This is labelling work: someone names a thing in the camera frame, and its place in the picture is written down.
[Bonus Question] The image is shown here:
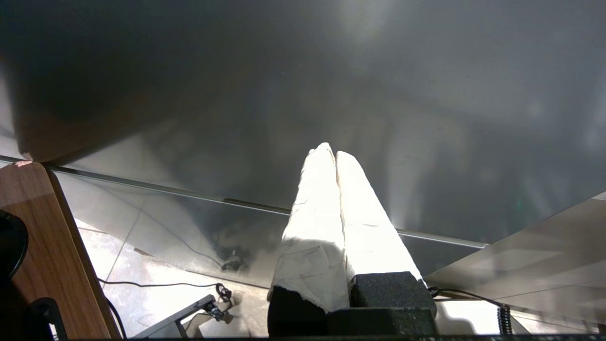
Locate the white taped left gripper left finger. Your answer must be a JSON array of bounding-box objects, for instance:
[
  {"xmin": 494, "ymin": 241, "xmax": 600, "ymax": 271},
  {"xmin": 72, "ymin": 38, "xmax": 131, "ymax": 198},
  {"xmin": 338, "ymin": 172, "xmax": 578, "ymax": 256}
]
[{"xmin": 267, "ymin": 142, "xmax": 351, "ymax": 338}]

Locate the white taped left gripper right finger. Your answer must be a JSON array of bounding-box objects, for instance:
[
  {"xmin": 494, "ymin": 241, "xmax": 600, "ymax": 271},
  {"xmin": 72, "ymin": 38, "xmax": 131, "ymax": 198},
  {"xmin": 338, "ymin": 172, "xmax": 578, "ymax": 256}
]
[{"xmin": 335, "ymin": 151, "xmax": 437, "ymax": 309}]

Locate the black metal stand leg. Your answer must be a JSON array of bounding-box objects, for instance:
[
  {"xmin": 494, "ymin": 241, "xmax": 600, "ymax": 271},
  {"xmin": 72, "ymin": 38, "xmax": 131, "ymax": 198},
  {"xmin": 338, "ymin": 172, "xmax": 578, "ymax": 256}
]
[{"xmin": 132, "ymin": 294, "xmax": 217, "ymax": 338}]

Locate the stainless steel appliance door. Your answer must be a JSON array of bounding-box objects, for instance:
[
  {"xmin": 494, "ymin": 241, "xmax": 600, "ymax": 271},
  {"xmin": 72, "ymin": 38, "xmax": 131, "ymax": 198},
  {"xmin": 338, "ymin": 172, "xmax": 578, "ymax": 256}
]
[{"xmin": 0, "ymin": 0, "xmax": 606, "ymax": 289}]

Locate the gray cabinet panel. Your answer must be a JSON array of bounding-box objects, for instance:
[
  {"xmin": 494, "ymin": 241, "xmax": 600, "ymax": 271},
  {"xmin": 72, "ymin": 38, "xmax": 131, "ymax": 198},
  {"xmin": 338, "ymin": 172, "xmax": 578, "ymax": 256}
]
[{"xmin": 425, "ymin": 192, "xmax": 606, "ymax": 332}]

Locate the wooden table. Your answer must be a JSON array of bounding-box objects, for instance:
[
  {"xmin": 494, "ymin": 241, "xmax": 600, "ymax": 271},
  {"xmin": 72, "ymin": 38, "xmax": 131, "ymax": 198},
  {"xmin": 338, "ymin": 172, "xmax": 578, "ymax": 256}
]
[{"xmin": 0, "ymin": 160, "xmax": 121, "ymax": 340}]

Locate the black clamp block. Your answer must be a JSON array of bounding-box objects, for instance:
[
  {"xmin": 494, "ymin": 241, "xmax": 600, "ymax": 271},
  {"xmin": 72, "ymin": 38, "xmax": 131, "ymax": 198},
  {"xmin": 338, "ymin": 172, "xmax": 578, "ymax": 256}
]
[{"xmin": 27, "ymin": 297, "xmax": 67, "ymax": 341}]

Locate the black round object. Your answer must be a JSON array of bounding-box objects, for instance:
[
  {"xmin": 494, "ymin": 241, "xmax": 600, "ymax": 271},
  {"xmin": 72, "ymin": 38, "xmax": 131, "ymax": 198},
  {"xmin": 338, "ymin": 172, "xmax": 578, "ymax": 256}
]
[{"xmin": 0, "ymin": 210, "xmax": 29, "ymax": 280}]

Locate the black coiled cable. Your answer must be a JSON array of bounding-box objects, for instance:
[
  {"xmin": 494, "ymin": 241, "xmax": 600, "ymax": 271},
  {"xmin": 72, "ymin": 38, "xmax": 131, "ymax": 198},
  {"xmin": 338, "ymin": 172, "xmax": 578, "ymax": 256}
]
[{"xmin": 428, "ymin": 286, "xmax": 515, "ymax": 336}]

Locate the thin black floor cable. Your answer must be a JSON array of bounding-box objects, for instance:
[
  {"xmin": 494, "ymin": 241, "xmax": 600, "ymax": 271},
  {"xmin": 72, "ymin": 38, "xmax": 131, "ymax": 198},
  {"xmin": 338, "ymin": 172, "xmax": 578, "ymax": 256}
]
[{"xmin": 97, "ymin": 277, "xmax": 233, "ymax": 306}]

